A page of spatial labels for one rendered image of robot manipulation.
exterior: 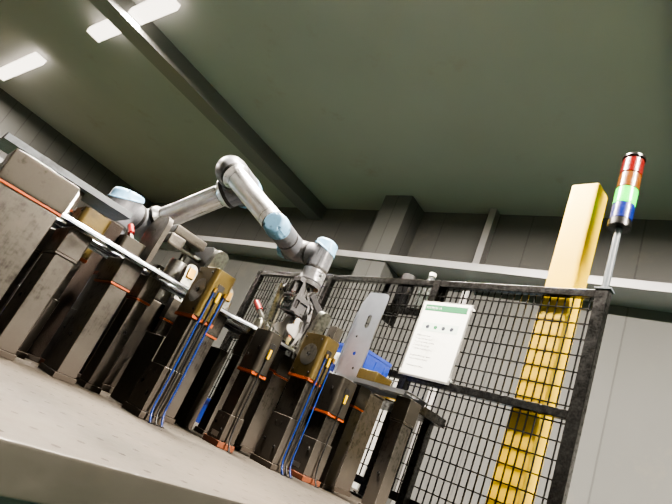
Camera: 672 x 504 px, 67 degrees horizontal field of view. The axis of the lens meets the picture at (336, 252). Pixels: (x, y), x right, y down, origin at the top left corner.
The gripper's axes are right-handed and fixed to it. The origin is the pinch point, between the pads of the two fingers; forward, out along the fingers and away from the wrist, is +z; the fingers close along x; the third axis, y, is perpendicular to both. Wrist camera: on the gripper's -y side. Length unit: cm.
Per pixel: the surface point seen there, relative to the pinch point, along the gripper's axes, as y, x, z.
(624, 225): -53, 66, -76
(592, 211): -58, 53, -85
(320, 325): 6.1, 17.8, -5.6
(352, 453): -26.1, 16.7, 20.8
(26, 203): 81, 20, 7
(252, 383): 19.8, 19.4, 16.3
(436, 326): -54, 9, -33
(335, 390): -4.0, 22.6, 8.3
